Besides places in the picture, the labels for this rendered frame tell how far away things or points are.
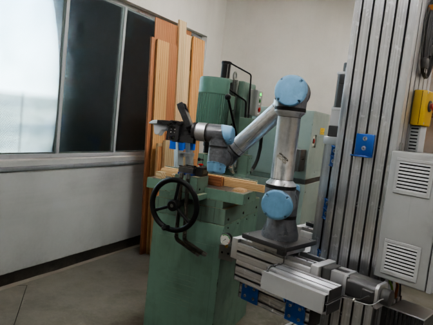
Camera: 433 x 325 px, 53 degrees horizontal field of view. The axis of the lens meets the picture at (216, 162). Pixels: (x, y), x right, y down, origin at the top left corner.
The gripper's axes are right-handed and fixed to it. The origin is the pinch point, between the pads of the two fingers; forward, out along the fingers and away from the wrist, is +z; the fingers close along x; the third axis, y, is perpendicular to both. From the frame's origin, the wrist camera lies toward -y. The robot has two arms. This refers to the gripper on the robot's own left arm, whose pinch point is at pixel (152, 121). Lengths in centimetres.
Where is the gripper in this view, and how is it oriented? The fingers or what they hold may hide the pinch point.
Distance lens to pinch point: 185.1
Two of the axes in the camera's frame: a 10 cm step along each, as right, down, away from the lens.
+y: -1.4, 9.9, -0.3
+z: -9.5, -1.3, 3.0
